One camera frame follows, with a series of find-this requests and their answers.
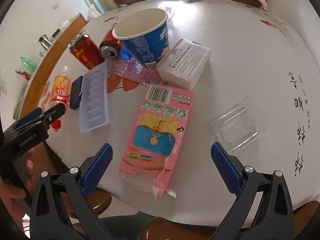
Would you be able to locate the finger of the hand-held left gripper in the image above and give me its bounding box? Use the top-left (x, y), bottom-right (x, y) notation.
top-left (11, 107), bottom-right (43, 128)
top-left (15, 103), bottom-right (67, 131)

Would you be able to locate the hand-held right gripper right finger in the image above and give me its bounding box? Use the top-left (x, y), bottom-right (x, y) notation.
top-left (210, 142), bottom-right (295, 240)

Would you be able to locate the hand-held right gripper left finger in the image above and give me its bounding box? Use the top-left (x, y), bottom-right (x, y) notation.
top-left (30, 143), bottom-right (113, 240)

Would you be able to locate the yellow red snack packet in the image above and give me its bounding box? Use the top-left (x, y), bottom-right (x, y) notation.
top-left (49, 74), bottom-right (70, 130)

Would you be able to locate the dark blue small box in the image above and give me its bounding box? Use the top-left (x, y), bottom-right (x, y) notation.
top-left (69, 76), bottom-right (84, 110)

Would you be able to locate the clear plastic packaging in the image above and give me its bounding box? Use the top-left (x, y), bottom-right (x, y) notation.
top-left (209, 96), bottom-right (270, 153)

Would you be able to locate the translucent ice tray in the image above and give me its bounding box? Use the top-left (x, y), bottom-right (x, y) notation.
top-left (79, 62), bottom-right (110, 133)

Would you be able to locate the red herbal tea can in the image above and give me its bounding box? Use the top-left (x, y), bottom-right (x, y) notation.
top-left (69, 33), bottom-right (104, 70)

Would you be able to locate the pink carton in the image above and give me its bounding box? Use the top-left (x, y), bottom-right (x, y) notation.
top-left (119, 83), bottom-right (195, 199)

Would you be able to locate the red cola can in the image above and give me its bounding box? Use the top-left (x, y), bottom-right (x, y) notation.
top-left (99, 29), bottom-right (123, 60)

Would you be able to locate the purple pink packet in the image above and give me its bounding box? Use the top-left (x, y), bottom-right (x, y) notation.
top-left (108, 56), bottom-right (167, 87)

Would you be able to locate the blue paper noodle cup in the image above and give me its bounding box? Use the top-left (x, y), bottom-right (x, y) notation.
top-left (112, 8), bottom-right (171, 71)

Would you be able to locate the white cardboard box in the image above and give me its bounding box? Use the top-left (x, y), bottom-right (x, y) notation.
top-left (156, 39), bottom-right (212, 90)

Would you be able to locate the clear plastic wrapper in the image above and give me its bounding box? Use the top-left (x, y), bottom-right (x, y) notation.
top-left (162, 5), bottom-right (177, 22)

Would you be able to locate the person's left hand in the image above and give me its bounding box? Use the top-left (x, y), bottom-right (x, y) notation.
top-left (0, 149), bottom-right (36, 233)

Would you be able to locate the small red packet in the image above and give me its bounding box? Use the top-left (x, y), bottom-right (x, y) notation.
top-left (15, 70), bottom-right (32, 80)

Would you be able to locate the green bottle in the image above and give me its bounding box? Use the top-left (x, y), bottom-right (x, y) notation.
top-left (20, 57), bottom-right (37, 71)

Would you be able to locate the green trouser leg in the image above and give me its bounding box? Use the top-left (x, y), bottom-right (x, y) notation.
top-left (97, 210), bottom-right (155, 240)

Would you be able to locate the steel kettle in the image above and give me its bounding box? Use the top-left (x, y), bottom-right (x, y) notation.
top-left (38, 35), bottom-right (52, 50)

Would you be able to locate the clear plastic bag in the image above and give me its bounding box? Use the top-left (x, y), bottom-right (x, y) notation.
top-left (86, 5), bottom-right (102, 20)

